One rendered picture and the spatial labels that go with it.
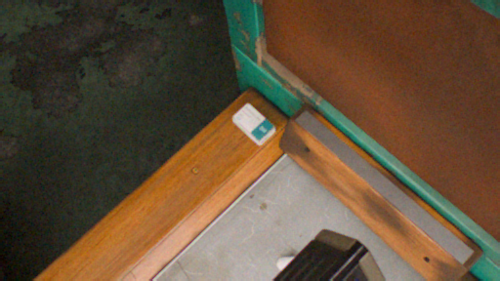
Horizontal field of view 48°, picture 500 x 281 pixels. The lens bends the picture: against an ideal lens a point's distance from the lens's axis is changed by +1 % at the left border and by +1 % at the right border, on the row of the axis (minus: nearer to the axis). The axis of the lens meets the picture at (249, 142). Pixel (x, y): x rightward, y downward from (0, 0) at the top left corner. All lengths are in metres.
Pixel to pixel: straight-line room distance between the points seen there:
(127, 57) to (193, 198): 1.14
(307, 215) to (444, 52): 0.40
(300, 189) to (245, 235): 0.11
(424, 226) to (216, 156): 0.33
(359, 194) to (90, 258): 0.40
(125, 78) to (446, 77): 1.45
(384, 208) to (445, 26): 0.31
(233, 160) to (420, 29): 0.42
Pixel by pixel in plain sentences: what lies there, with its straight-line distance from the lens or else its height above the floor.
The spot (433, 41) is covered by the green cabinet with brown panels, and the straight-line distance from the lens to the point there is 0.53.
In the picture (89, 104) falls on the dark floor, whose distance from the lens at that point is 1.88.
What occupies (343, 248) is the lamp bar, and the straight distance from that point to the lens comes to 0.46.
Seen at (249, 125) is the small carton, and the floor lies 0.78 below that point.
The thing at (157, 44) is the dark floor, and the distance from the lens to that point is 1.93.
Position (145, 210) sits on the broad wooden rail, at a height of 0.76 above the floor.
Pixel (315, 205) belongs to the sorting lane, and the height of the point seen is 0.74.
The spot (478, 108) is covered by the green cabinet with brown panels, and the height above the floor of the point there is 1.08.
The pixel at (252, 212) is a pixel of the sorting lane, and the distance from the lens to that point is 0.85.
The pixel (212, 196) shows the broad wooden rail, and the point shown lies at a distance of 0.84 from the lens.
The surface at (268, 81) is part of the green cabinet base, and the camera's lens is 0.85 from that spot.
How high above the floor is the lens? 1.55
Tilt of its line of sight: 66 degrees down
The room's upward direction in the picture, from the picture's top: 11 degrees counter-clockwise
